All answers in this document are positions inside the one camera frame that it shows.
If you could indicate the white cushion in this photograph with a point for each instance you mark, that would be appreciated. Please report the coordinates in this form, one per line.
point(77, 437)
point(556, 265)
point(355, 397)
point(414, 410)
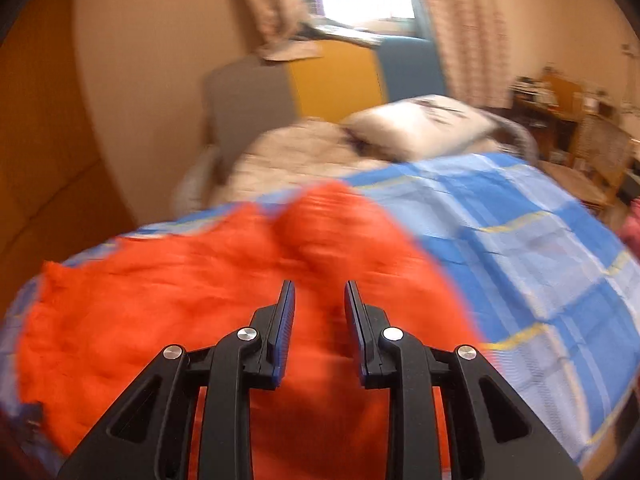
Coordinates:
point(192, 180)

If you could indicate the beige quilted jacket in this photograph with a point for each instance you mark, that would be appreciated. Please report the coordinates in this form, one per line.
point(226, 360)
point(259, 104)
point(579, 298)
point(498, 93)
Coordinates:
point(300, 155)

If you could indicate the long pink patterned curtain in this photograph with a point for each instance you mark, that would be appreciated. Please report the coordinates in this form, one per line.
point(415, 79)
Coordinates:
point(465, 30)

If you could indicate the white printed pillow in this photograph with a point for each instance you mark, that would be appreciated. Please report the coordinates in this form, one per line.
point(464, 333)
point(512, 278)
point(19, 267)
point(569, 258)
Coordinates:
point(420, 122)

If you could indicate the grey yellow blue headboard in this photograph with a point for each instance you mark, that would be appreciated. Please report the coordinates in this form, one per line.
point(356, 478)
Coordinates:
point(340, 80)

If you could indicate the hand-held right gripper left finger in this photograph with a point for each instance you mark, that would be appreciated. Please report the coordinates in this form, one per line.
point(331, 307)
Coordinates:
point(284, 335)

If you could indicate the pink red cloth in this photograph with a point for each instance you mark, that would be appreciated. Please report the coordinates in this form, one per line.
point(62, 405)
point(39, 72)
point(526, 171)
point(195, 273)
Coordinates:
point(631, 230)

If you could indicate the cluttered wooden desk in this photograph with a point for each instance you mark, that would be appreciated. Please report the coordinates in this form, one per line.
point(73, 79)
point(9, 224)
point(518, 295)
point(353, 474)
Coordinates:
point(555, 100)

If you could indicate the wooden woven chair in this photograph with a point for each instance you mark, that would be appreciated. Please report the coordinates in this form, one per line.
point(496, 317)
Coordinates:
point(595, 160)

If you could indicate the orange puffer jacket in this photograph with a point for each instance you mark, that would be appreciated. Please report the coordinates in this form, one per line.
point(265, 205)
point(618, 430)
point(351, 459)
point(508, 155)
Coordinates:
point(175, 285)

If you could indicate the bed with blue plaid sheet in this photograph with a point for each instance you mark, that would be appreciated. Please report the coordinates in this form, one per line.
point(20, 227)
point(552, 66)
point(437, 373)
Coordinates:
point(525, 260)

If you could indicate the grey curved bed rail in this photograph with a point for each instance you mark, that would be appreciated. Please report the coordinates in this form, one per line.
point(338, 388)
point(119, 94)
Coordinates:
point(522, 140)

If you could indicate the short pink patterned curtain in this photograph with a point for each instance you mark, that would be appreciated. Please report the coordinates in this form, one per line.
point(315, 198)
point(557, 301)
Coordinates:
point(275, 5)

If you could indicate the wooden wardrobe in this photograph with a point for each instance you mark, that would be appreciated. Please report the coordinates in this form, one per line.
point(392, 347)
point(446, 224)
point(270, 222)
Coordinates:
point(40, 135)

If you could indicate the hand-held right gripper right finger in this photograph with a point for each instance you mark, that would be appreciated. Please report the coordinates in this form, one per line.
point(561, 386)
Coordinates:
point(356, 340)

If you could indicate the grey shiny window drape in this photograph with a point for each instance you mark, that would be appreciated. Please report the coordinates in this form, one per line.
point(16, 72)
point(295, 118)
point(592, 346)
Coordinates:
point(345, 30)

